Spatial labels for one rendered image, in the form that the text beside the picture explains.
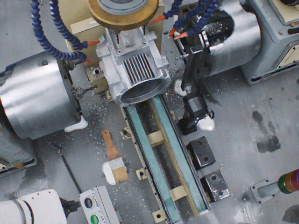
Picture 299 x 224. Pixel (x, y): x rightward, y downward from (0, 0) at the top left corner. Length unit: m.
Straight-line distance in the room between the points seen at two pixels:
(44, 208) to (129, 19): 0.49
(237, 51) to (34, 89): 0.61
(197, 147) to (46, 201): 0.58
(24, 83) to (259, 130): 0.86
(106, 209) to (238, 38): 0.64
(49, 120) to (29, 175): 0.35
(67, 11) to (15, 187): 0.66
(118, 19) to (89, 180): 0.63
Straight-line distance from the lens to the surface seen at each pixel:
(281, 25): 1.11
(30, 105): 0.97
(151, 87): 1.15
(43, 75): 0.97
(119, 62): 1.02
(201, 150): 1.19
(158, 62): 1.05
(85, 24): 1.05
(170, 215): 1.09
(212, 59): 1.04
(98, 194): 0.94
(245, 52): 1.10
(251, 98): 1.36
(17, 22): 1.57
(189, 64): 0.93
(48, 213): 0.83
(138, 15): 0.82
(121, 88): 1.00
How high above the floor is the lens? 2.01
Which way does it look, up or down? 71 degrees down
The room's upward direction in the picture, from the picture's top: 3 degrees clockwise
